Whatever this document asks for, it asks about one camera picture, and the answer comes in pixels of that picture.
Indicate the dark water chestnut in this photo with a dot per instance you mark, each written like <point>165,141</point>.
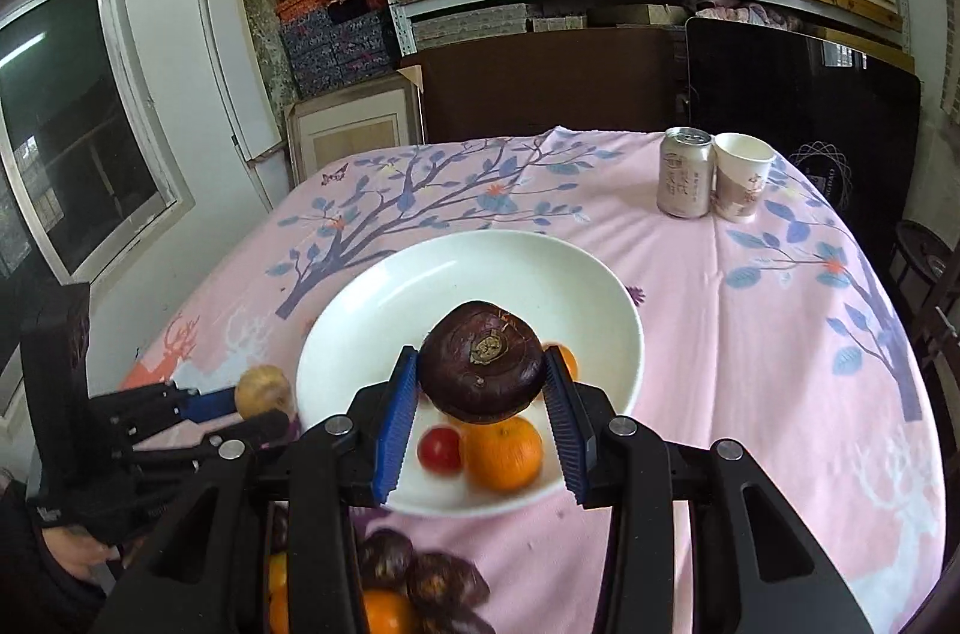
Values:
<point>481,364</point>
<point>384,559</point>
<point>442,579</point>

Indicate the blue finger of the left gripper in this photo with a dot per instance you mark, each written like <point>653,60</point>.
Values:
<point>201,407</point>
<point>261,430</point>

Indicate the dark brown wooden board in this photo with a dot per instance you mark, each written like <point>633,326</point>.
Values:
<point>521,85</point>

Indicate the white board leaning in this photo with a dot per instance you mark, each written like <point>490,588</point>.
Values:
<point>251,117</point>

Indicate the pink printed tablecloth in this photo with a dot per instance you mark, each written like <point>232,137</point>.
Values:
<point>776,332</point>

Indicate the person's left hand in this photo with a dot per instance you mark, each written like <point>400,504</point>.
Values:
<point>77,552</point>

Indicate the orange mandarin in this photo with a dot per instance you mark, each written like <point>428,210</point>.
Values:
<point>502,457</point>

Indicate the red cherry tomato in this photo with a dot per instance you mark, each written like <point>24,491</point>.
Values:
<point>439,451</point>

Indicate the pink beverage can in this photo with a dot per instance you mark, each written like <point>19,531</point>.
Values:
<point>685,173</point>

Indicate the small orange fruit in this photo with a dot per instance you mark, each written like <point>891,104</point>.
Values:
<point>388,612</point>

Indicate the black glossy panel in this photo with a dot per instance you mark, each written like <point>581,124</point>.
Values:
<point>847,121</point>

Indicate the blue patterned box stack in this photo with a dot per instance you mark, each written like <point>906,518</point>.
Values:
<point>332,44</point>

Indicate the pale yellow round fruit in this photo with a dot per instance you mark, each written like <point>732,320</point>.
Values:
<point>263,388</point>

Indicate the window with white frame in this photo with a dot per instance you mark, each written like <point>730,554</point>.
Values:
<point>83,151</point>

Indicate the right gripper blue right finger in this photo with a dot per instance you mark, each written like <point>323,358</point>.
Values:
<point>568,422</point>

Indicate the white ceramic plate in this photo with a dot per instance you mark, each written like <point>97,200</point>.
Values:
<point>569,298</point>

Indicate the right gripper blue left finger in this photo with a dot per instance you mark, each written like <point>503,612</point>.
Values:
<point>394,421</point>

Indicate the framed picture on floor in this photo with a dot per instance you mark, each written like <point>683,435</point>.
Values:
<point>370,115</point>

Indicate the white paper cup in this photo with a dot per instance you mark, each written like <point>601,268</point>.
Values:
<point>742,167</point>

